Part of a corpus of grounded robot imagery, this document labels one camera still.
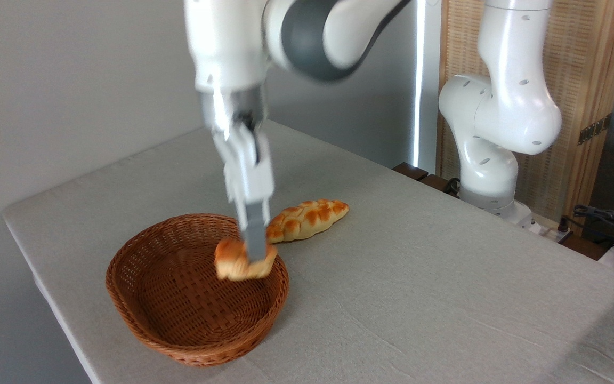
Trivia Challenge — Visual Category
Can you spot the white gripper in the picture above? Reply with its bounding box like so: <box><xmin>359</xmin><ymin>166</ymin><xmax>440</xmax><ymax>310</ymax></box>
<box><xmin>212</xmin><ymin>122</ymin><xmax>276</xmax><ymax>264</ymax></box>

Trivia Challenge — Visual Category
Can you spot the long braided bread loaf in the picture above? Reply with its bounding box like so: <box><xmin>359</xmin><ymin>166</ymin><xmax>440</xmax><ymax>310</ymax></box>
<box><xmin>265</xmin><ymin>199</ymin><xmax>350</xmax><ymax>245</ymax></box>

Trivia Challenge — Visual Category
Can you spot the light grey tablecloth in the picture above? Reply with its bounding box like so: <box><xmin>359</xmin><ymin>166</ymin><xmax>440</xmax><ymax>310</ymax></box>
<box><xmin>2</xmin><ymin>118</ymin><xmax>614</xmax><ymax>384</ymax></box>

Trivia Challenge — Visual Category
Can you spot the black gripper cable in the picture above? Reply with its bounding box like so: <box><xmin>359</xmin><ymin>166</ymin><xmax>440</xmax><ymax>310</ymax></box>
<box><xmin>232</xmin><ymin>109</ymin><xmax>261</xmax><ymax>164</ymax></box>

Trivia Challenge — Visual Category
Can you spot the white power strip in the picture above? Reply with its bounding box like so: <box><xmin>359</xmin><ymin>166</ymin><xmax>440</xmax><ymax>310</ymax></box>
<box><xmin>518</xmin><ymin>212</ymin><xmax>575</xmax><ymax>244</ymax></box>

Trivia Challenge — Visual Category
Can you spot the brown woven wicker basket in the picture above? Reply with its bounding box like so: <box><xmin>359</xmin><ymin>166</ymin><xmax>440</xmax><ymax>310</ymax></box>
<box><xmin>106</xmin><ymin>213</ymin><xmax>290</xmax><ymax>367</ymax></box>

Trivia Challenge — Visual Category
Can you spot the dark brown wooden board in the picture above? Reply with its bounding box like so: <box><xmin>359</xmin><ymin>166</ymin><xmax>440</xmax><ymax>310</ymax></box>
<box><xmin>392</xmin><ymin>162</ymin><xmax>461</xmax><ymax>196</ymax></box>

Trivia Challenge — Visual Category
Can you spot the brass screen hinge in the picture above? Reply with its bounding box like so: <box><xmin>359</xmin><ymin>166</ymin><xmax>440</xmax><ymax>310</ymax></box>
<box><xmin>577</xmin><ymin>113</ymin><xmax>613</xmax><ymax>146</ymax></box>

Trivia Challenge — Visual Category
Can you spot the black cable bundle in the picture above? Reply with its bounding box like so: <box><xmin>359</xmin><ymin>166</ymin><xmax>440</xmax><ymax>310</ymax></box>
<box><xmin>556</xmin><ymin>204</ymin><xmax>614</xmax><ymax>252</ymax></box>

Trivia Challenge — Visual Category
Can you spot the round orange bread roll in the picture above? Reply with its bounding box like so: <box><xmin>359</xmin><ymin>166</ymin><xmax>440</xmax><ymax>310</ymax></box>
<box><xmin>213</xmin><ymin>238</ymin><xmax>279</xmax><ymax>282</ymax></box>

